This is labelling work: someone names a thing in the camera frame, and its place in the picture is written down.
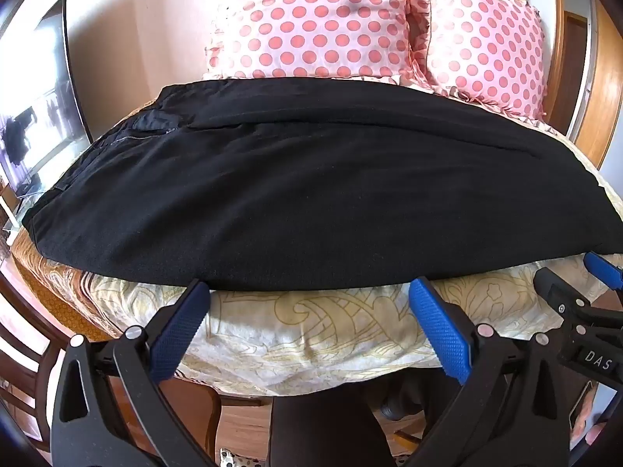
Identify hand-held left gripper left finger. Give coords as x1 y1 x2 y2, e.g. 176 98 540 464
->
50 279 217 467

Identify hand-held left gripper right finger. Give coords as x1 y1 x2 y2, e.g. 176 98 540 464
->
404 276 585 467

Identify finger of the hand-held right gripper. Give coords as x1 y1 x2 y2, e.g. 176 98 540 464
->
533 269 623 328
584 252 623 297

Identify black pants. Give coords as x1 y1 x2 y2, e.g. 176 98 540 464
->
26 78 609 293

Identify person's right hand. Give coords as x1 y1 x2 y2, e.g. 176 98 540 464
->
579 384 610 449

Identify cream and orange patterned bedsheet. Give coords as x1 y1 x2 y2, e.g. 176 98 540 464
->
10 70 623 398

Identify dark wooden chair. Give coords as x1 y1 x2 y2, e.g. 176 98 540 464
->
0 267 66 451

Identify person's own leg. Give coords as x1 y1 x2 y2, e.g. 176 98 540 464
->
269 389 381 467

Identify wooden wardrobe door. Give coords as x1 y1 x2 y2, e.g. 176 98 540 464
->
562 0 623 169

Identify pink polka dot pillow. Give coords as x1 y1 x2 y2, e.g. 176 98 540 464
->
409 0 552 123
204 0 431 83

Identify flat screen television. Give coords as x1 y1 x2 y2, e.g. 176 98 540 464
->
0 0 94 201

